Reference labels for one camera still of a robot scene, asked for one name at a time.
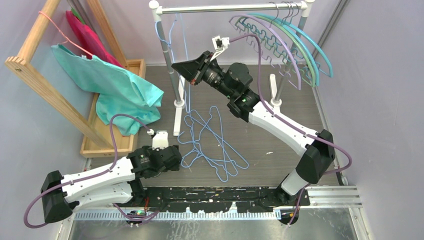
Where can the red pink shirt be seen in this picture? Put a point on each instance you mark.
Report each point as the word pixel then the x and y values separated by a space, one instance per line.
pixel 89 40

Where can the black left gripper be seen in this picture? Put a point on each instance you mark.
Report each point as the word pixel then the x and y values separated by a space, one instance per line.
pixel 173 168

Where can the perforated metal rail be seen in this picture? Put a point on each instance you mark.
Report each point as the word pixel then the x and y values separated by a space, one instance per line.
pixel 115 215

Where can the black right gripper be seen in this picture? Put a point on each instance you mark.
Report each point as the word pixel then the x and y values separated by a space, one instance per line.
pixel 195 70

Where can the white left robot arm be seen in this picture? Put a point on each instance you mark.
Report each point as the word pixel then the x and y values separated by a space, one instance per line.
pixel 108 184

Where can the pink wire hanger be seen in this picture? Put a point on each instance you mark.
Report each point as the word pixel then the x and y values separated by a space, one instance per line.
pixel 67 40

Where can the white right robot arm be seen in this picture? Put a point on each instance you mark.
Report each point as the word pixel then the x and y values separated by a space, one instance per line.
pixel 314 148

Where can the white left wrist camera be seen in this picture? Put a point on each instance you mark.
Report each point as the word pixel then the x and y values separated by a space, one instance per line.
pixel 159 139

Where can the teal plastic hanger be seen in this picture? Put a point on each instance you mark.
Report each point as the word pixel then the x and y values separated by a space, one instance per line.
pixel 304 49
pixel 310 68

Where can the wooden clothes rack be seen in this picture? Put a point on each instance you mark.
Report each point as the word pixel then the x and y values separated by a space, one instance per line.
pixel 28 117

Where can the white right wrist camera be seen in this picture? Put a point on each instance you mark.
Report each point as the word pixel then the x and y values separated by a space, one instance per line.
pixel 220 44

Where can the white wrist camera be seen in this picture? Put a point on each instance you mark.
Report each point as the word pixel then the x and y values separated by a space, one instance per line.
pixel 220 44
pixel 159 139

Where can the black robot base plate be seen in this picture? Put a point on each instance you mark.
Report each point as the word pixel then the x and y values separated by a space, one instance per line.
pixel 214 199

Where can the teal green shirt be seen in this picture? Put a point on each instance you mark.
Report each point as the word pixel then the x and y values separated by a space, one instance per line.
pixel 124 98

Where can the green plastic hanger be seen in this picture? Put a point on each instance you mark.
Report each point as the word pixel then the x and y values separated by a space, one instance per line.
pixel 298 49

